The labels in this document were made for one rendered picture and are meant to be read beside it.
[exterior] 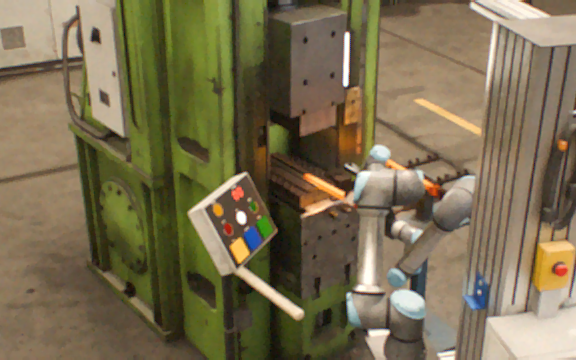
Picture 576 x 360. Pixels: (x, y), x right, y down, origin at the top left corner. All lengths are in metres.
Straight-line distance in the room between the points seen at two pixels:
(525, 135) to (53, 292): 3.26
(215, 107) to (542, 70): 1.58
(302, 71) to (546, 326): 1.47
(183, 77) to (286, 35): 0.58
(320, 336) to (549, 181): 2.05
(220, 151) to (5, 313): 1.86
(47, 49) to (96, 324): 4.52
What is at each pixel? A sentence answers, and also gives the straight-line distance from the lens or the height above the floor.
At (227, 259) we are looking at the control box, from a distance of 2.95.
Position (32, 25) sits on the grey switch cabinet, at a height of 0.48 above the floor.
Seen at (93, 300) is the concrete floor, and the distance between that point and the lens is 4.59.
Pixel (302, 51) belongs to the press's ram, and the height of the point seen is 1.64.
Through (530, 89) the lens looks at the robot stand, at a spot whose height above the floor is 1.91.
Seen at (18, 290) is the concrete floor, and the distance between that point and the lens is 4.80.
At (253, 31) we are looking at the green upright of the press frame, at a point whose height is 1.72.
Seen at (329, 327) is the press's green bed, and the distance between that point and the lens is 3.97.
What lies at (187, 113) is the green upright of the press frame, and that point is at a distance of 3.54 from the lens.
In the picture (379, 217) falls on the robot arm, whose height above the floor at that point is 1.28.
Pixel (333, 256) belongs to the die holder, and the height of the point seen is 0.63.
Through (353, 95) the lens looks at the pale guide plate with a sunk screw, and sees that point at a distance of 3.63.
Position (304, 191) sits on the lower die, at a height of 0.98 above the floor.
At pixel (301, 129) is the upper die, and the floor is 1.30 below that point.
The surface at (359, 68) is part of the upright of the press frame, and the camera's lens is 3.64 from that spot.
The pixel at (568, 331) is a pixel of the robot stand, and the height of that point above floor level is 1.23.
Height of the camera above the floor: 2.58
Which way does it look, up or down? 27 degrees down
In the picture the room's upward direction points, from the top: straight up
